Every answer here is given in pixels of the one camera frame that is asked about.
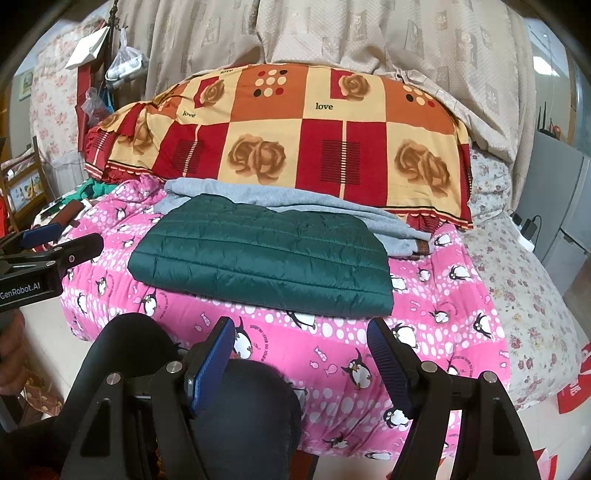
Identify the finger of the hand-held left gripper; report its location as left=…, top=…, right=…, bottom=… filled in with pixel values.
left=0, top=223, right=64, bottom=254
left=0, top=233, right=103, bottom=277

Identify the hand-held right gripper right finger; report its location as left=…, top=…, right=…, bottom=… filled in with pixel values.
left=367, top=318, right=541, bottom=480

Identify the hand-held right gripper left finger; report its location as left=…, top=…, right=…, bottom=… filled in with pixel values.
left=60, top=316, right=237, bottom=480

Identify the green quilted jacket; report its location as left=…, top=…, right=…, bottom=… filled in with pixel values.
left=128, top=194, right=394, bottom=319

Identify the person's left hand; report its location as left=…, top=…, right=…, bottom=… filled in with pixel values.
left=0, top=310, right=27, bottom=370

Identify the wooden chair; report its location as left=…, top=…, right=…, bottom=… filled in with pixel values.
left=0, top=136, right=49, bottom=232

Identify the green cloth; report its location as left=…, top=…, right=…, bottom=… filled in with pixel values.
left=60, top=179, right=122, bottom=209

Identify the pink penguin printed blanket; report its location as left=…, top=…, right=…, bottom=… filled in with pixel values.
left=59, top=178, right=511, bottom=462

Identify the pink floral cloth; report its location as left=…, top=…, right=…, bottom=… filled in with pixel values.
left=30, top=32, right=93, bottom=167

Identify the white floral bedsheet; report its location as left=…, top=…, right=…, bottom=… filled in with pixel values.
left=462, top=148, right=583, bottom=411

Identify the grey sweater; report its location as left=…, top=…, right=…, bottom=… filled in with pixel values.
left=159, top=178, right=432, bottom=258

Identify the white power strip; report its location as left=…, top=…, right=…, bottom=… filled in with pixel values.
left=510, top=230, right=537, bottom=253

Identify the red paper bag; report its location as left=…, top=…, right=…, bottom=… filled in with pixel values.
left=556, top=344, right=591, bottom=416

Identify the clear plastic bag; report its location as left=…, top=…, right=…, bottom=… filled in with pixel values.
left=105, top=28, right=144, bottom=88

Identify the white paper bag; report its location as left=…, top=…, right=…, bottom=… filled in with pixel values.
left=65, top=27, right=112, bottom=71

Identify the red rose printed quilt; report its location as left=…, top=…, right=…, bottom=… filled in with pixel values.
left=84, top=64, right=474, bottom=230

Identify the grey cabinet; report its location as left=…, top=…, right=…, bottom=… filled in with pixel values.
left=533, top=131, right=591, bottom=287

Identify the black router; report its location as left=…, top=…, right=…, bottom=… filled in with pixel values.
left=536, top=102, right=562, bottom=140

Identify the beige patterned curtain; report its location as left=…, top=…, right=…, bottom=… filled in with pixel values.
left=108, top=0, right=536, bottom=162

